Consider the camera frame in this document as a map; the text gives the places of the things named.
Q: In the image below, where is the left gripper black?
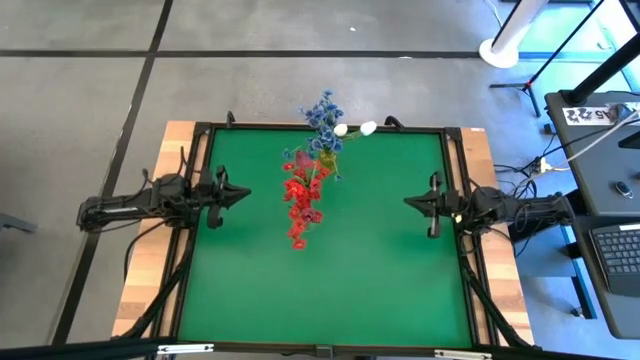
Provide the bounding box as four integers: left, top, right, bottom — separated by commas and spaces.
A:
199, 166, 253, 230

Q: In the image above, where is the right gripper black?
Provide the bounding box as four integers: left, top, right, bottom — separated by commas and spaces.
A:
403, 172, 467, 239

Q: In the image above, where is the red artificial flower bunch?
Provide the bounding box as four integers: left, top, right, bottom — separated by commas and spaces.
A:
282, 159, 331, 206
285, 197, 324, 251

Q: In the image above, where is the white artificial tulip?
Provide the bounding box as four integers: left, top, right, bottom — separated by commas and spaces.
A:
339, 120, 379, 146
329, 122, 350, 151

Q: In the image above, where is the blue artificial flower bunch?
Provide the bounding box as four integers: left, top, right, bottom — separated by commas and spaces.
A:
282, 127, 346, 181
298, 89, 346, 129

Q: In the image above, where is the yellow glass vase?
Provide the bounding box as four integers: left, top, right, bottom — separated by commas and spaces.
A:
318, 149, 339, 174

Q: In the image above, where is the green table mat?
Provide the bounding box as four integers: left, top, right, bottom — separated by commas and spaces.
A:
178, 128, 474, 349

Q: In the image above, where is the thin black tripod stand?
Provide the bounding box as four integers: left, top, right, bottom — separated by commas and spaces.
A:
488, 0, 609, 120

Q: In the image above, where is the white pole with round base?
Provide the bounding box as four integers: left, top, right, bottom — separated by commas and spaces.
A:
478, 0, 551, 70

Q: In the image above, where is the grey cart top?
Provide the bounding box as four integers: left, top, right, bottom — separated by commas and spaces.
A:
543, 89, 640, 219

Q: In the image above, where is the blue metal desk leg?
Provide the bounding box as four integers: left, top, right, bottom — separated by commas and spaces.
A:
514, 219, 599, 321

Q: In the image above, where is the white paper label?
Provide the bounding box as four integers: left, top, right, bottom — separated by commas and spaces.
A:
562, 105, 614, 125

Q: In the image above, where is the dark laptop keyboard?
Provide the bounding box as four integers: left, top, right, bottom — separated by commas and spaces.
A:
588, 222, 640, 296

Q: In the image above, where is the thick black pole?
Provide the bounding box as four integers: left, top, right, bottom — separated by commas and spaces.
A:
567, 44, 640, 106

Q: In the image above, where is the grey stand foot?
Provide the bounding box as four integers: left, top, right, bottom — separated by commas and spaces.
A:
0, 212, 39, 235

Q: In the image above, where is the black aluminium crossbeam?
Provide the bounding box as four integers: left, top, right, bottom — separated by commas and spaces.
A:
0, 337, 640, 360

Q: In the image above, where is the grey desk top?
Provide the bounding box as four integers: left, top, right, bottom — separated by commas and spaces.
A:
569, 214, 640, 341

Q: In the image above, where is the black floor cable bundle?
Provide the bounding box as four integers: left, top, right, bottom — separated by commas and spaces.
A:
494, 162, 551, 201

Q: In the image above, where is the black diagonal frame strut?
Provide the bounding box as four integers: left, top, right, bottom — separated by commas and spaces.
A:
117, 234, 199, 341
459, 249, 531, 349

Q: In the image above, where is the black table frame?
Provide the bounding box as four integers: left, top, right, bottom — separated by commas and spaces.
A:
149, 119, 501, 355

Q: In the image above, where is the silver metal bracket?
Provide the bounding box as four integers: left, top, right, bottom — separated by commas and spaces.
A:
433, 348, 494, 360
157, 343, 215, 356

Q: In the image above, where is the white cable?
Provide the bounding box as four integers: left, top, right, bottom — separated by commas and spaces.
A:
537, 109, 640, 174

